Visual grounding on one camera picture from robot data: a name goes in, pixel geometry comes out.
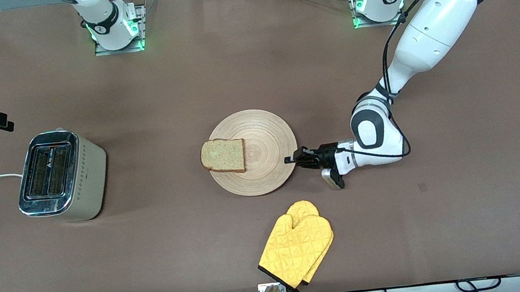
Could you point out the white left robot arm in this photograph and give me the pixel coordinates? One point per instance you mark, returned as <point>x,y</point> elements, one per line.
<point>438,20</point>

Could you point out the yellow quilted oven mitt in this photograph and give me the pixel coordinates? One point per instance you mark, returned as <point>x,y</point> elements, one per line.
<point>297,250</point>
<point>303,208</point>

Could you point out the round light wooden plate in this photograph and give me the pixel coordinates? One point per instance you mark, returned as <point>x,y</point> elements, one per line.
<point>264,140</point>

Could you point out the beige and chrome toaster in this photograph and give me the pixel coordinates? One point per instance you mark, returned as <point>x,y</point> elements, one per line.
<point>88,182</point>

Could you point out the small metal edge bracket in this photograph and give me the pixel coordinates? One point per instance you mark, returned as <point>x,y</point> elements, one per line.
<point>282,289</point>

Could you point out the brown-crusted bread slice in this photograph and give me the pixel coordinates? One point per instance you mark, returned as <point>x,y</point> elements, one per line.
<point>224,156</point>

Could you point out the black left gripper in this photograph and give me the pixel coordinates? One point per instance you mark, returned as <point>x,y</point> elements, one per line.
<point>326,154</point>

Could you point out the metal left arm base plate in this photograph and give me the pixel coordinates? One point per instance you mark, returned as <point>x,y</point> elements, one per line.
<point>393,22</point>

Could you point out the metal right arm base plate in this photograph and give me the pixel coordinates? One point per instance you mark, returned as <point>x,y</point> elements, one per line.
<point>140,12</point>

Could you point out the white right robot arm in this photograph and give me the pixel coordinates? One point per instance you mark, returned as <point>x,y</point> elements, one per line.
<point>106,21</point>

